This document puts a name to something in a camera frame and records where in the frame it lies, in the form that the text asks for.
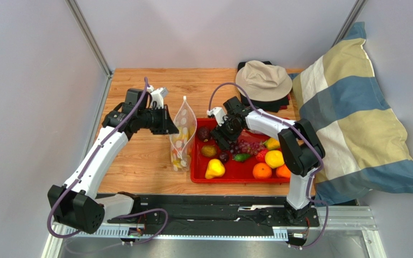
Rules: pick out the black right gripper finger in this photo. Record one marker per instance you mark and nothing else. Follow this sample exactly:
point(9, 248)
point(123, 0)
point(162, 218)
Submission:
point(217, 134)
point(224, 144)

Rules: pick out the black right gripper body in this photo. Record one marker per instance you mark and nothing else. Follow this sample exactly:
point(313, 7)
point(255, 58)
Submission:
point(221, 135)

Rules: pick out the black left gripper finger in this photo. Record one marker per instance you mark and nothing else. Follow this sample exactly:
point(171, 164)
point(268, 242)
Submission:
point(168, 123)
point(159, 130)

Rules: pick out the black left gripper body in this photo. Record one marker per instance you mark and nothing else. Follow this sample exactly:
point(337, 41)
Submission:
point(154, 119)

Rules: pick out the clear dotted zip top bag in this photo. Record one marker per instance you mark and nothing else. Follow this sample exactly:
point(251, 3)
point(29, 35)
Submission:
point(180, 161)

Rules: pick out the small orange pumpkin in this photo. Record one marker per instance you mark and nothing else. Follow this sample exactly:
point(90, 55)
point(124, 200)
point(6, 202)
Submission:
point(182, 146)

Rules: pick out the dark purple grape bunch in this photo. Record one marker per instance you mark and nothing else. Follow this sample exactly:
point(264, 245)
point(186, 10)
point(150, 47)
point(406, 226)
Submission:
point(235, 148)

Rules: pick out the yellow banana bunch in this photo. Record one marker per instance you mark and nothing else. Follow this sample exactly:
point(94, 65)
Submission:
point(184, 133)

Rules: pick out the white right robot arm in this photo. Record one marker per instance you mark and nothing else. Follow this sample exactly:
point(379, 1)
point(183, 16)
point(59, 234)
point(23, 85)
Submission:
point(301, 148)

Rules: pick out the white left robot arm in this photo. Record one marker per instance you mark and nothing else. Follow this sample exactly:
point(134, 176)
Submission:
point(75, 203)

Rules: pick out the dark purple plum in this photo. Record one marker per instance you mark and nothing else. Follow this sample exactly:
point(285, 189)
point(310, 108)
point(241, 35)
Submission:
point(224, 157)

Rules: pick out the brown kiwi fruit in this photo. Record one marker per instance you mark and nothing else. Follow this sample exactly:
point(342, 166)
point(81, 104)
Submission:
point(209, 151)

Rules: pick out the small green pepper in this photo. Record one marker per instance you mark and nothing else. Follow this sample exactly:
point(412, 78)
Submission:
point(241, 157)

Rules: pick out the light purple grape bunch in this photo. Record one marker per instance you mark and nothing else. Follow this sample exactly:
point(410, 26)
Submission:
point(251, 148)

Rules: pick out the yellow pear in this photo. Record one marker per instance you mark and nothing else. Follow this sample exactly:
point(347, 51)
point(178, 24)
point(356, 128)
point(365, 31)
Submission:
point(215, 169)

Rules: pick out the red plastic tray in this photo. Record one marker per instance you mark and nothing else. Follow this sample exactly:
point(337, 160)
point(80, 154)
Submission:
point(235, 172)

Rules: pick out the yellow green mango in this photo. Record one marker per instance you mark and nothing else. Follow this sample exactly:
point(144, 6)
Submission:
point(272, 144)

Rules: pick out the orange fruit front left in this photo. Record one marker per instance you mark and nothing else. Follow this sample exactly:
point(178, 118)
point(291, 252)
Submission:
point(262, 171)

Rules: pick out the orange fruit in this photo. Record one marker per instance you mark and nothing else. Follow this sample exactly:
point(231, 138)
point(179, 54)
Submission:
point(283, 172)
point(262, 171)

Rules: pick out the folded black red clothes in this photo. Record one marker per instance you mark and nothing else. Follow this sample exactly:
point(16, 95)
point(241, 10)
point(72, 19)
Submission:
point(273, 106)

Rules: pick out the beige bucket hat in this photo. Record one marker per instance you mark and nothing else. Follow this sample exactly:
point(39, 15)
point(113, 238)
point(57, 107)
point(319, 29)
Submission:
point(263, 82)

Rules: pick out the orange fruit front right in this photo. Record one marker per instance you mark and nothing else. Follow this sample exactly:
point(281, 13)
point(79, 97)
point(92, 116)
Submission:
point(283, 172)

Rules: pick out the blue yellow striped pillow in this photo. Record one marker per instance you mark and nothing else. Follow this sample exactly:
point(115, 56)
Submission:
point(364, 142)

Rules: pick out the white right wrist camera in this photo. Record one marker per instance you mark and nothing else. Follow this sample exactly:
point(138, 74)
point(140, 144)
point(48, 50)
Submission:
point(218, 114)

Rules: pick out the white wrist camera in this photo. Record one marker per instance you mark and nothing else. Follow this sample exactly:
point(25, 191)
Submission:
point(218, 114)
point(157, 96)

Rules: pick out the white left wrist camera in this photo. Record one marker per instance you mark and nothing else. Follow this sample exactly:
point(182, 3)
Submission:
point(157, 96)

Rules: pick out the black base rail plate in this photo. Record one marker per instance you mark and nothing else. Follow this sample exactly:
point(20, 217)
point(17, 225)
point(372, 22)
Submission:
point(214, 216)

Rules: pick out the left aluminium frame post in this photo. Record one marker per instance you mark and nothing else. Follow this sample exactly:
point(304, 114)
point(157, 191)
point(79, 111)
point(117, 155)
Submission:
point(88, 34)

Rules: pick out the aluminium frame post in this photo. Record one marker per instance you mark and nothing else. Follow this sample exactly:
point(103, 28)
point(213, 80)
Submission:
point(88, 34)
point(351, 18)

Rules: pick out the aluminium base frame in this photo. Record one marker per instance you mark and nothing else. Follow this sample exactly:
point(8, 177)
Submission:
point(344, 231)

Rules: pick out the right aluminium frame post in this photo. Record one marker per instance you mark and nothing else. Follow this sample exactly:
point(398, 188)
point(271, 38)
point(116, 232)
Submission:
point(351, 18)

